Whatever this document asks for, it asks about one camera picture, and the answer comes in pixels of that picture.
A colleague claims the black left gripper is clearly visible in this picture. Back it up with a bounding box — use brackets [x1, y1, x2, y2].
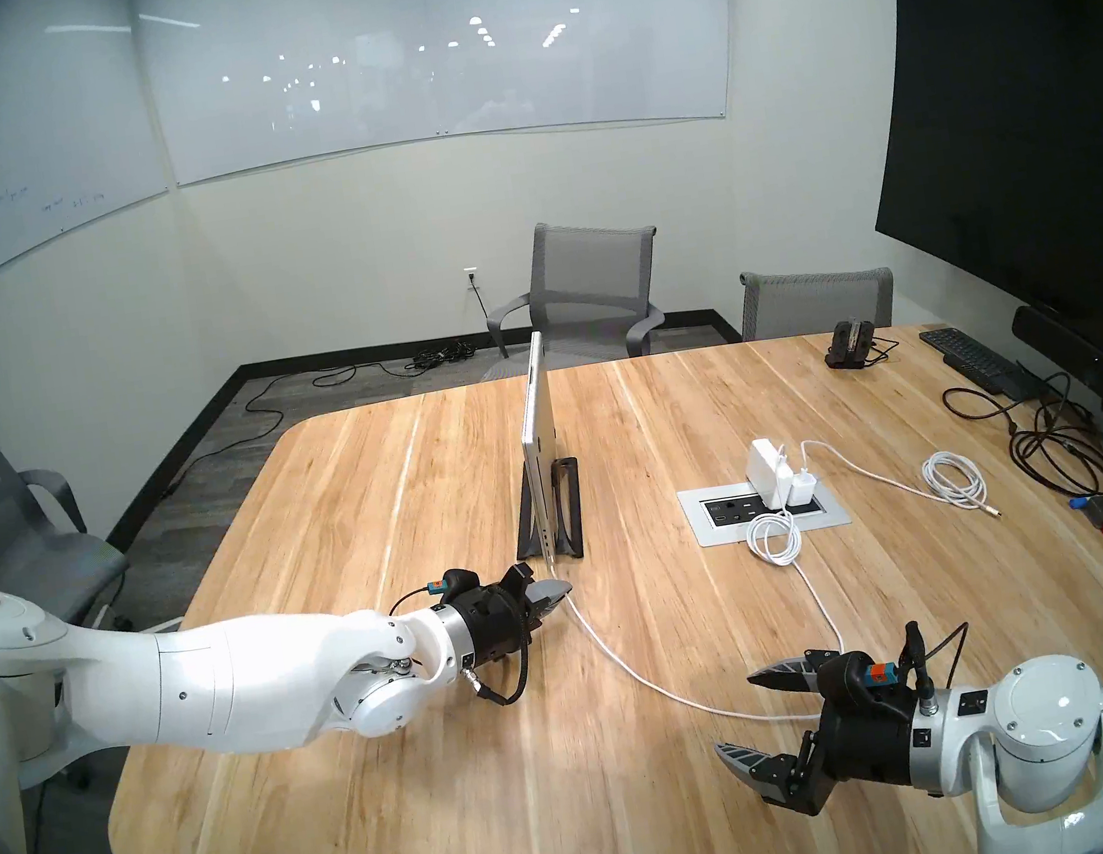
[435, 558, 582, 673]

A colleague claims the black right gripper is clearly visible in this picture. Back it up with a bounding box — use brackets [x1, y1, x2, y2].
[702, 636, 931, 828]

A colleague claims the white MagSafe charging cable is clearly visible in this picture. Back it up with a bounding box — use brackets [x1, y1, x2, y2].
[545, 505, 858, 752]

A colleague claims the silver MacBook laptop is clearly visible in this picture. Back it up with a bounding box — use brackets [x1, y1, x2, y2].
[507, 331, 575, 567]

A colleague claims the black controller charging dock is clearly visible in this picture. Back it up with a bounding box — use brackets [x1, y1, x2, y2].
[820, 316, 882, 373]

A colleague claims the black vertical laptop stand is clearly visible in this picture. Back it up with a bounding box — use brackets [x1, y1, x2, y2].
[506, 456, 592, 567]

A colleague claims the silver table power outlet box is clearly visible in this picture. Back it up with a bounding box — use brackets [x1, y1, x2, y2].
[676, 468, 853, 551]

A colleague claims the large white power adapter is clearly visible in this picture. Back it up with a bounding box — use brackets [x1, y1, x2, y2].
[741, 436, 795, 512]

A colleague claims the black keyboard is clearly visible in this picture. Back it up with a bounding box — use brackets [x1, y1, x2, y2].
[918, 316, 1048, 413]

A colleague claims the wide glass whiteboard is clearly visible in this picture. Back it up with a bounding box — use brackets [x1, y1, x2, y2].
[132, 0, 753, 193]

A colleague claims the large black TV screen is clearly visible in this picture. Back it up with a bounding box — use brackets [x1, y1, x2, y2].
[845, 0, 1103, 446]

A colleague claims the glass whiteboard with blue writing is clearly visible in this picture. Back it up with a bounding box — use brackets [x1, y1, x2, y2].
[0, 0, 188, 328]

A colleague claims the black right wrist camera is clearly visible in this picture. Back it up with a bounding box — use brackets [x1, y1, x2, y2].
[841, 615, 980, 705]

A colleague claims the black floor cable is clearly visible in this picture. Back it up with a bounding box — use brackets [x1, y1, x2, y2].
[142, 338, 493, 499]

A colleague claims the white coiled USB cable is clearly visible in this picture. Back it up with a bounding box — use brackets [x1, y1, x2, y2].
[801, 417, 1003, 544]

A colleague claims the black cable tangle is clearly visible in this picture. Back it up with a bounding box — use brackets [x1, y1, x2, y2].
[939, 363, 1103, 515]

